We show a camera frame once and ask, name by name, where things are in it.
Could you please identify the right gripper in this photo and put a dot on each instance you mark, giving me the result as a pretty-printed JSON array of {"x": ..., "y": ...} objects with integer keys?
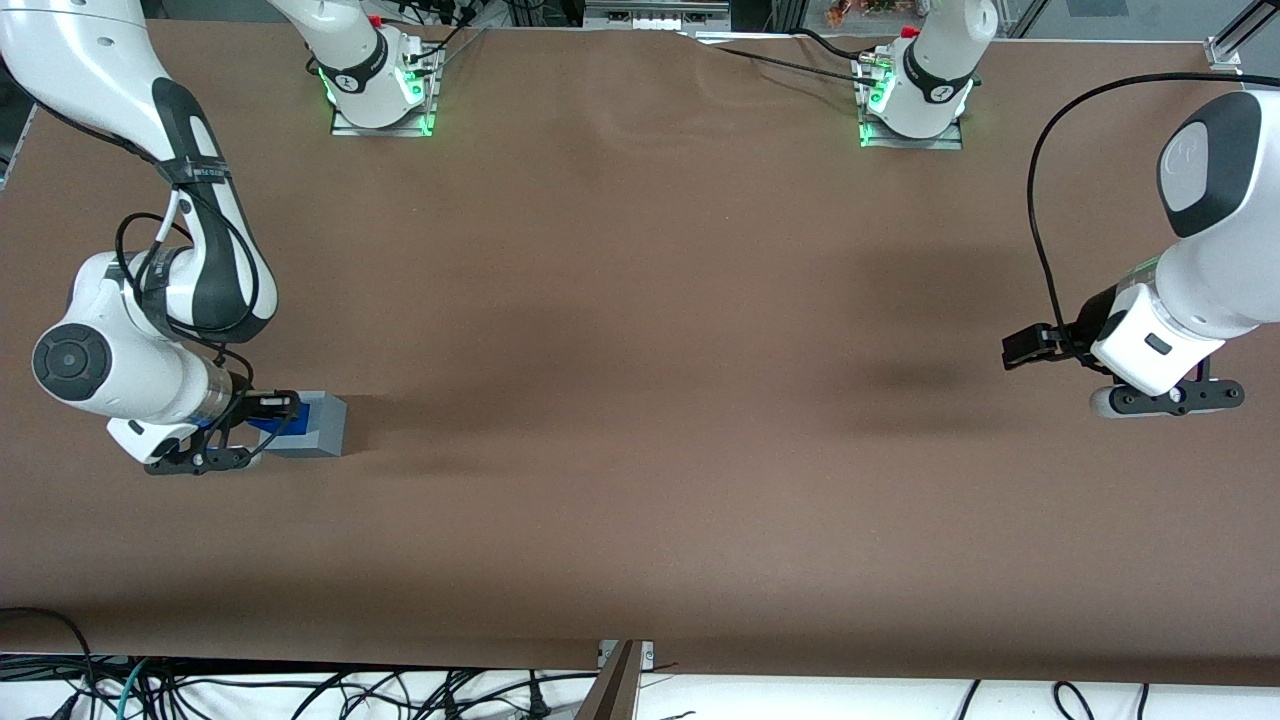
[{"x": 243, "y": 405}]

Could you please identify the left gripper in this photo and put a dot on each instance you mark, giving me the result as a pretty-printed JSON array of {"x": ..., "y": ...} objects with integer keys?
[{"x": 1092, "y": 320}]

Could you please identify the blue plastic part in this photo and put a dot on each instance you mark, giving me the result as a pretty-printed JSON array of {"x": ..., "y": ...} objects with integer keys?
[{"x": 302, "y": 413}]

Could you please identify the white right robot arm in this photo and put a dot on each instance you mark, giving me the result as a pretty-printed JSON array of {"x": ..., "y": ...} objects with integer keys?
[{"x": 100, "y": 60}]

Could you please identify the gray cube base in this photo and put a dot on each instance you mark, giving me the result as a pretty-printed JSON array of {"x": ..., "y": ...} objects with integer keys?
[{"x": 325, "y": 435}]

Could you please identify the aluminium corner profile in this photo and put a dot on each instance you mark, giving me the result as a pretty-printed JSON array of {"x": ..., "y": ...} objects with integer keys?
[{"x": 1225, "y": 50}]

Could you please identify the aluminium edge profile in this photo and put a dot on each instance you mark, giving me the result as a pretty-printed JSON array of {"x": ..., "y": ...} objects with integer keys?
[{"x": 12, "y": 150}]

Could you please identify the orange background clutter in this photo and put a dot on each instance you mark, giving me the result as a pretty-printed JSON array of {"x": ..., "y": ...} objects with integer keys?
[{"x": 850, "y": 12}]

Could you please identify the table cover sheet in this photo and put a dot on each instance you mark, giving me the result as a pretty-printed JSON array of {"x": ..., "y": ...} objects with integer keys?
[{"x": 640, "y": 400}]

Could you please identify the wooden table leg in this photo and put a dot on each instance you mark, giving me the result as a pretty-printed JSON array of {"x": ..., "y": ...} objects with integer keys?
[{"x": 612, "y": 690}]

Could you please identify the white power strip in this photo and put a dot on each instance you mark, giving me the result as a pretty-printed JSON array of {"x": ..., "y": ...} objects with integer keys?
[{"x": 650, "y": 18}]

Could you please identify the aluminium frame post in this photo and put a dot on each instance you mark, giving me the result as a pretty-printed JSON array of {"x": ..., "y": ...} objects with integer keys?
[{"x": 790, "y": 15}]

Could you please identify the small metal table bracket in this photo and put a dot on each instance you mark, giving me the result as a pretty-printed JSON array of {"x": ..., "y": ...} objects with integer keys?
[{"x": 648, "y": 655}]

